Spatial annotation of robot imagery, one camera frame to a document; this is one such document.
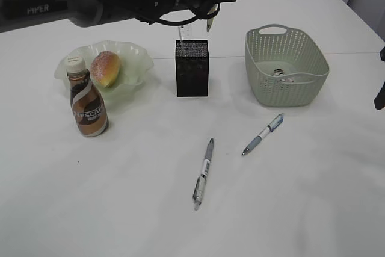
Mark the clear plastic ruler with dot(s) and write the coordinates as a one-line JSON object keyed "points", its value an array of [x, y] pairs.
{"points": [[185, 32]]}

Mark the blue white pen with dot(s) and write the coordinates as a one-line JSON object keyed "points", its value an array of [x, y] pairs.
{"points": [[276, 122]]}

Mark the paper ball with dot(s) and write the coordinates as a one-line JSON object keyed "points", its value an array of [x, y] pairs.
{"points": [[279, 73]]}

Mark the sugared bread roll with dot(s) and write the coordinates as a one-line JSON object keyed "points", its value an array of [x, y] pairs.
{"points": [[105, 68]]}

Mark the brown Nescafe coffee bottle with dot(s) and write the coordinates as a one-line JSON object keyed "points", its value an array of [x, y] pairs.
{"points": [[86, 102]]}

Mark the grey white clear pen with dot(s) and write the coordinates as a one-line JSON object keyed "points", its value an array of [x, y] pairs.
{"points": [[199, 189]]}

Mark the black mesh pen holder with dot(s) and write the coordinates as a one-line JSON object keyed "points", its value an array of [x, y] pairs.
{"points": [[192, 68]]}

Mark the pale green plastic basket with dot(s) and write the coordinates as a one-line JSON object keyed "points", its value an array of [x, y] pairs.
{"points": [[276, 46]]}

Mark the frosted green glass bowl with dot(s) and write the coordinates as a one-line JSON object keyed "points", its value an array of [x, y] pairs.
{"points": [[135, 62]]}

